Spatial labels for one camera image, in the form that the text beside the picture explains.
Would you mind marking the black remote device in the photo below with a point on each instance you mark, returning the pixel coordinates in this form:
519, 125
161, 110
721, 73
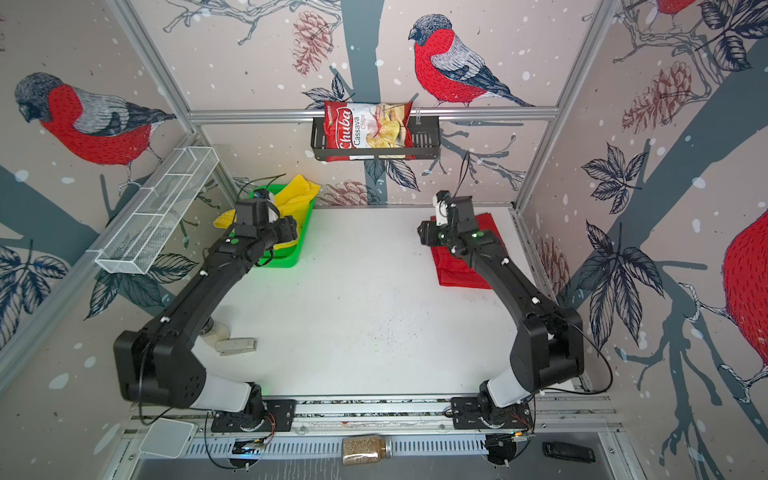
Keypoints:
568, 452

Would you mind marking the red Chuba chips bag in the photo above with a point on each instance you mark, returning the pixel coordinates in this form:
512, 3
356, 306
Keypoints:
355, 126

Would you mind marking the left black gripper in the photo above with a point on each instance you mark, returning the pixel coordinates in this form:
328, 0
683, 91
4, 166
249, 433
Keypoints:
289, 228

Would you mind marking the black-capped white bottle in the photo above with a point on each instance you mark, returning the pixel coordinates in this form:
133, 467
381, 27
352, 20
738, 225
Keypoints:
214, 333

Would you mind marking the white wire mesh basket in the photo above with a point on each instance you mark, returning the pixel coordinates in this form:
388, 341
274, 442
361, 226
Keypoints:
162, 204

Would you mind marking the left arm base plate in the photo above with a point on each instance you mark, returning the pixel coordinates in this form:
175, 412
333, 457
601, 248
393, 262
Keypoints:
275, 415

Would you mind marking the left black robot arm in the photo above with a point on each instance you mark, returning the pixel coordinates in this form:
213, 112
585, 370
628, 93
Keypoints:
156, 365

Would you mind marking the black wall shelf basket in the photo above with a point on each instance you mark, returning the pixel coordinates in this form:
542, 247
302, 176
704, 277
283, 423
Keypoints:
425, 135

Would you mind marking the small white flat block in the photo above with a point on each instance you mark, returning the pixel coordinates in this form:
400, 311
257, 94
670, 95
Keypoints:
236, 346

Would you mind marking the green plastic basket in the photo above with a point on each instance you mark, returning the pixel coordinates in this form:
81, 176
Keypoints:
281, 256

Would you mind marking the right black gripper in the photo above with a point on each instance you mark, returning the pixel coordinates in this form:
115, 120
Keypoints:
426, 233

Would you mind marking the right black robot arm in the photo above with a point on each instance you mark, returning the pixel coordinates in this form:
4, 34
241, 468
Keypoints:
548, 347

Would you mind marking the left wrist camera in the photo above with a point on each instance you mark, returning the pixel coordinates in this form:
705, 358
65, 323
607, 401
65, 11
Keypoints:
261, 193

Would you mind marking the yellow shorts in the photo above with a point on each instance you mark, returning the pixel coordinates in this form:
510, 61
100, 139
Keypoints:
295, 199

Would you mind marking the white square pad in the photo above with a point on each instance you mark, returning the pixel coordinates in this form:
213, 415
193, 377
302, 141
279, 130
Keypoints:
168, 439

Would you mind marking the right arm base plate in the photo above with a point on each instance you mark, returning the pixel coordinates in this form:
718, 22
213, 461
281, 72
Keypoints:
477, 413

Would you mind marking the glass jar of grains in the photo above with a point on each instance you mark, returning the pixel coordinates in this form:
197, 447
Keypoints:
362, 450

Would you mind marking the red shorts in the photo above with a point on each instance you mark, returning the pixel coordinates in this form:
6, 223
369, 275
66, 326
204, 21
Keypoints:
454, 272

